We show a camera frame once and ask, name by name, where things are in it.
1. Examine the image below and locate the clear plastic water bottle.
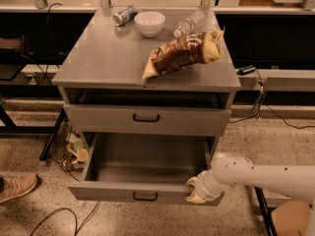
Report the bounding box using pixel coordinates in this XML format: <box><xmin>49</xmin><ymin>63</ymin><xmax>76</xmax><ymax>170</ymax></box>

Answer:
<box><xmin>173</xmin><ymin>11</ymin><xmax>206</xmax><ymax>38</ymax></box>

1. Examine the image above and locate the silver blue soda can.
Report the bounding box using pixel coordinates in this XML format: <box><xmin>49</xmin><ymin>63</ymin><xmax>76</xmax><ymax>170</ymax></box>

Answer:
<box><xmin>112</xmin><ymin>6</ymin><xmax>138</xmax><ymax>27</ymax></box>

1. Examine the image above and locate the cardboard box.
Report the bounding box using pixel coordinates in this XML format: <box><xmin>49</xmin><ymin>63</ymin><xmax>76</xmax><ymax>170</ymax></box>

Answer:
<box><xmin>271</xmin><ymin>200</ymin><xmax>311</xmax><ymax>236</ymax></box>

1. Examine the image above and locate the grey drawer cabinet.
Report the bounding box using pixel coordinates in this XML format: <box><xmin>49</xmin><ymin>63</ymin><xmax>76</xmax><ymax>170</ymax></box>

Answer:
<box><xmin>53</xmin><ymin>9</ymin><xmax>240</xmax><ymax>139</ymax></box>

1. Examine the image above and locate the black power adapter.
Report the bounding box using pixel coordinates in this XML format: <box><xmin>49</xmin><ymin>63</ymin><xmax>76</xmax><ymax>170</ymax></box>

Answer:
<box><xmin>237</xmin><ymin>65</ymin><xmax>256</xmax><ymax>76</ymax></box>

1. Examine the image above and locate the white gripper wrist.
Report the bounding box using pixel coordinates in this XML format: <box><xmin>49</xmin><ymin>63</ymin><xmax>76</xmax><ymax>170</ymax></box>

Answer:
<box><xmin>186</xmin><ymin>170</ymin><xmax>230</xmax><ymax>205</ymax></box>

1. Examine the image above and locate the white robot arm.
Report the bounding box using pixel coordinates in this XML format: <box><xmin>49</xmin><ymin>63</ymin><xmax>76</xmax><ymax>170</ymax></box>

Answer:
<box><xmin>186</xmin><ymin>156</ymin><xmax>315</xmax><ymax>236</ymax></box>

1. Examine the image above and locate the brown yellow chip bag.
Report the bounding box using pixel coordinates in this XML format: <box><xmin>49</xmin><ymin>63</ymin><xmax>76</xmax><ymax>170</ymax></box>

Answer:
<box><xmin>142</xmin><ymin>29</ymin><xmax>224</xmax><ymax>80</ymax></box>

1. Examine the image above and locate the grey top drawer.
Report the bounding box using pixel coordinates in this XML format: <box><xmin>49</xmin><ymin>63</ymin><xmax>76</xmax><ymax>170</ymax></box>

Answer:
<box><xmin>64</xmin><ymin>104</ymin><xmax>230</xmax><ymax>137</ymax></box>

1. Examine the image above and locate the black floor cable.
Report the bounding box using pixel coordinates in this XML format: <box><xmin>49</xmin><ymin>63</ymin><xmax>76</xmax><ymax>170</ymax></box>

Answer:
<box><xmin>30</xmin><ymin>160</ymin><xmax>101</xmax><ymax>236</ymax></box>

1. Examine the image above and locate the black table leg frame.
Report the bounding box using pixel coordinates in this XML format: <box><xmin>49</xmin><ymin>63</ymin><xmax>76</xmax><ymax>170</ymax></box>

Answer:
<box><xmin>0</xmin><ymin>98</ymin><xmax>66</xmax><ymax>161</ymax></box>

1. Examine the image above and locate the tan sneaker shoe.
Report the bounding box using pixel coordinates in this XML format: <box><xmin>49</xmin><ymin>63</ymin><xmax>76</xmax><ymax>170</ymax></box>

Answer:
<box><xmin>0</xmin><ymin>173</ymin><xmax>38</xmax><ymax>204</ymax></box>

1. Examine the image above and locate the white bowl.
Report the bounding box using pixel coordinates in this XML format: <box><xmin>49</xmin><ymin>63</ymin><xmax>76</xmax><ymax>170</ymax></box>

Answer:
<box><xmin>134</xmin><ymin>12</ymin><xmax>165</xmax><ymax>37</ymax></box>

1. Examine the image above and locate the black cable right side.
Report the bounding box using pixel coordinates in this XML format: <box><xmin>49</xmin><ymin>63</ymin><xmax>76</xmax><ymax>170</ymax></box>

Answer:
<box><xmin>228</xmin><ymin>70</ymin><xmax>315</xmax><ymax>130</ymax></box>

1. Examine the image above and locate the wire basket with trash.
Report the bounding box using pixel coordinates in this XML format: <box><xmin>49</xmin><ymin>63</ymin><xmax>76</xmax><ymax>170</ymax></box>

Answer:
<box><xmin>50</xmin><ymin>122</ymin><xmax>89</xmax><ymax>171</ymax></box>

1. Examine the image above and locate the black metal stand leg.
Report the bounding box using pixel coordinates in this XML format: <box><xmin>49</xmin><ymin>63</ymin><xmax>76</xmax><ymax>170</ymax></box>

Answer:
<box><xmin>254</xmin><ymin>187</ymin><xmax>278</xmax><ymax>236</ymax></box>

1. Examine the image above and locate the grey drawer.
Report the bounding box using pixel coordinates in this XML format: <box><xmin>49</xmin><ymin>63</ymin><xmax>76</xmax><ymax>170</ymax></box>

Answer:
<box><xmin>69</xmin><ymin>133</ymin><xmax>214</xmax><ymax>206</ymax></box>
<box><xmin>64</xmin><ymin>104</ymin><xmax>230</xmax><ymax>137</ymax></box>

